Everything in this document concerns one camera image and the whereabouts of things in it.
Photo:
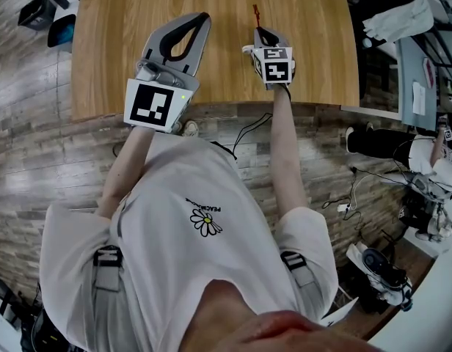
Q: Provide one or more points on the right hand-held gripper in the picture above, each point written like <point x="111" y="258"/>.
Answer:
<point x="275" y="70"/>

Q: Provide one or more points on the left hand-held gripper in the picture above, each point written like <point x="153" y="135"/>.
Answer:
<point x="149" y="103"/>

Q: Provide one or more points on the red star stick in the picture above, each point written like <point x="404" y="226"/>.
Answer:
<point x="256" y="15"/>

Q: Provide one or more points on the person's right forearm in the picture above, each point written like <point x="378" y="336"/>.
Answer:
<point x="286" y="149"/>

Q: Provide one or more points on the person's left forearm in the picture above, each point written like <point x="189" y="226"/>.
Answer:
<point x="125" y="167"/>

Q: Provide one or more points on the person's white shoe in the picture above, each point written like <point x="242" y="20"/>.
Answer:
<point x="176" y="127"/>
<point x="190" y="128"/>

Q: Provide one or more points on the blue and black stool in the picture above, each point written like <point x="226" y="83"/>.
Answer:
<point x="61" y="31"/>

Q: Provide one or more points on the white cloth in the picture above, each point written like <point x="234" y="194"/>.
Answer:
<point x="398" y="18"/>

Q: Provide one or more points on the black bin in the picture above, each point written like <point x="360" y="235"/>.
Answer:
<point x="37" y="13"/>

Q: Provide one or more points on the grey desk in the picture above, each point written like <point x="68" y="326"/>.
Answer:
<point x="413" y="72"/>

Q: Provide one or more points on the white paper sheet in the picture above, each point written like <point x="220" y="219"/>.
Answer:
<point x="419" y="98"/>

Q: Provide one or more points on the pink card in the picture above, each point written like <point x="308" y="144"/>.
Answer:
<point x="429" y="72"/>

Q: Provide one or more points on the white power adapter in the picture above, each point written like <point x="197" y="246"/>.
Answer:
<point x="343" y="207"/>

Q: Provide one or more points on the white flower print t-shirt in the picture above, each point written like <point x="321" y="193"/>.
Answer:
<point x="182" y="240"/>

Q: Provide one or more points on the black and white floor device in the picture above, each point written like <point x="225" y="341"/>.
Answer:
<point x="383" y="273"/>

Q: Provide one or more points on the person's chin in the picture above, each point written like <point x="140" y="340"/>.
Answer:
<point x="270" y="325"/>

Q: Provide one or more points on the white round table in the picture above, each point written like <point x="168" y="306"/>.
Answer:
<point x="428" y="306"/>

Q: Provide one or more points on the black backpack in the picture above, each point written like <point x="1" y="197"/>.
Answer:
<point x="42" y="332"/>

